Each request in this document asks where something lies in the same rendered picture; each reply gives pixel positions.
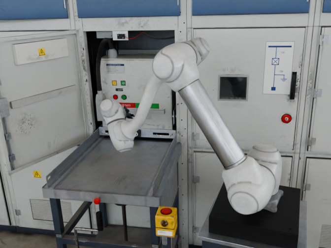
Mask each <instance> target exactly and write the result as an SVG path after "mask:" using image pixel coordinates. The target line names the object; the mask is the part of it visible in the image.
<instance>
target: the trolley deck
mask: <svg viewBox="0 0 331 248"><path fill-rule="evenodd" d="M170 145H171V143H156V142H137V141H134V144H133V148H132V149H131V150H130V151H128V152H123V153H121V152H119V151H117V150H116V149H115V147H114V145H113V143H112V141H111V140H101V141H100V142H99V143H98V144H97V145H96V146H95V147H94V148H93V149H92V150H91V151H90V152H89V153H88V154H87V155H86V156H85V157H84V158H83V159H82V160H81V161H80V162H79V164H78V165H77V166H76V167H75V168H74V169H73V170H72V171H71V172H70V173H69V174H68V175H67V176H66V177H65V178H64V179H63V180H62V181H61V182H60V183H59V184H58V185H57V186H56V187H55V188H54V189H49V188H47V183H46V184H45V185H44V186H43V187H42V193H43V198H54V199H65V200H77V201H89V202H93V201H94V199H95V198H98V197H100V203H111V204H123V205H134V206H146V207H157V208H158V207H159V206H161V205H162V202H163V199H164V197H165V194H166V191H167V189H168V186H169V183H170V181H171V178H172V175H173V173H174V170H175V167H176V165H177V163H178V160H179V157H180V155H181V152H182V143H181V144H177V146H176V148H175V150H174V153H173V155H172V157H171V160H170V162H169V164H168V167H167V169H166V171H165V174H164V176H163V179H162V181H161V183H160V186H159V188H158V190H157V193H156V195H155V197H147V193H148V191H149V189H150V187H151V185H152V183H153V181H154V179H155V176H156V174H157V172H158V170H159V168H160V166H161V164H162V162H163V159H164V157H165V155H166V153H167V151H168V149H169V147H170Z"/></svg>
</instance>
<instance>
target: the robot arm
mask: <svg viewBox="0 0 331 248"><path fill-rule="evenodd" d="M209 50H210V47H209V45H208V43H207V41H206V40H205V39H204V38H201V37H198V38H193V39H191V40H189V41H184V42H180V43H174V44H170V45H168V46H166V47H164V48H163V49H161V50H160V51H159V52H158V53H157V54H156V55H155V57H154V59H153V62H152V70H153V72H154V73H153V75H152V76H151V77H150V79H149V81H148V83H147V85H146V87H145V90H144V93H143V96H142V98H141V101H140V104H139V107H138V110H137V113H136V115H135V117H134V119H133V117H131V116H130V115H131V114H130V113H129V112H130V111H129V109H127V108H126V106H121V104H120V103H119V102H117V101H116V100H114V99H111V98H108V99H105V100H103V101H102V102H101V103H100V105H99V109H100V112H101V114H102V116H103V118H104V119H105V122H106V124H107V127H108V132H109V136H110V139H111V141H112V143H113V145H114V147H115V149H116V150H117V151H119V152H121V153H123V152H128V151H130V150H131V149H132V148H133V144H134V142H133V140H134V138H135V136H136V132H137V131H138V130H139V129H140V128H141V126H142V125H143V123H144V121H145V119H146V117H147V115H148V112H149V110H150V107H151V105H152V103H153V100H154V98H155V95H156V93H157V91H158V89H159V87H160V86H161V84H162V83H164V82H165V83H166V84H167V85H168V86H169V87H170V88H171V89H172V90H173V91H175V92H178V93H179V94H180V96H181V98H182V99H183V101H184V103H185V104H186V106H187V107H188V109H189V111H190V112H191V114H192V116H193V117H194V119H195V121H196V122H197V124H198V126H199V127H200V129H201V130H202V132H203V134H204V135H205V137H206V139H207V140H208V142H209V144H210V146H211V147H212V149H213V151H214V152H215V154H216V155H217V157H218V159H219V160H220V162H221V164H222V165H223V167H224V168H223V172H222V178H223V180H224V183H225V186H226V190H227V193H228V200H229V202H230V204H231V206H232V207H233V209H234V210H235V211H237V212H238V213H240V214H243V215H249V214H253V213H256V212H259V211H261V210H262V209H265V210H268V211H270V212H273V213H274V212H277V205H278V202H279V200H280V197H281V196H282V195H283V191H282V190H279V185H280V180H281V173H282V158H281V155H280V152H279V150H278V149H277V148H276V147H275V146H274V145H272V144H268V143H258V144H256V145H254V146H253V147H252V148H251V149H250V150H249V152H248V154H247V155H245V154H244V152H243V151H242V149H241V148H240V146H239V144H238V143H237V141H236V139H235V138H234V136H233V134H232V133H231V131H230V129H229V128H228V126H227V124H226V123H225V121H224V120H223V118H222V116H221V115H220V113H219V111H218V110H217V108H216V106H215V105H214V103H213V101H212V100H211V98H210V96H209V95H208V93H207V91H206V90H205V88H204V86H203V85H202V83H201V81H200V80H199V71H198V67H197V66H198V65H199V64H200V63H201V62H202V61H203V60H204V59H205V58H206V57H207V55H208V54H209ZM126 118H128V119H133V120H132V121H131V122H130V121H126Z"/></svg>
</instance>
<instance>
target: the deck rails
mask: <svg viewBox="0 0 331 248"><path fill-rule="evenodd" d="M101 140H102V139H98V137H97V130H96V131H95V132H94V133H93V134H91V135H90V136H89V137H88V138H87V139H86V140H85V141H84V142H83V143H82V144H81V145H79V146H78V147H77V148H76V149H75V150H74V151H73V152H72V153H71V154H70V155H69V156H67V157H66V158H65V159H64V160H63V161H62V162H61V163H60V164H59V165H58V166H57V167H55V168H54V169H53V170H52V171H51V172H50V173H49V174H48V175H47V176H46V182H47V188H49V189H54V188H55V187H56V186H57V185H58V184H59V183H60V182H61V181H62V180H63V179H64V178H65V177H66V176H67V175H68V174H69V173H70V172H71V171H72V170H73V169H74V168H75V167H76V166H77V165H78V164H79V162H80V161H81V160H82V159H83V158H84V157H85V156H86V155H87V154H88V153H89V152H90V151H91V150H92V149H93V148H94V147H95V146H96V145H97V144H98V143H99V142H100V141H101ZM176 146H177V136H176V135H175V137H174V139H173V142H172V143H171V145H170V147H169V149H168V151H167V153H166V155H165V157H164V159H163V162H162V164H161V166H160V168H159V170H158V172H157V174H156V176H155V179H154V181H153V183H152V185H151V187H150V189H149V191H148V193H147V197H155V195H156V193H157V190H158V188H159V186H160V183H161V181H162V179H163V176H164V174H165V171H166V169H167V167H168V164H169V162H170V160H171V157H172V155H173V153H174V150H175V148H176ZM49 176H50V178H49V179H48V177H49Z"/></svg>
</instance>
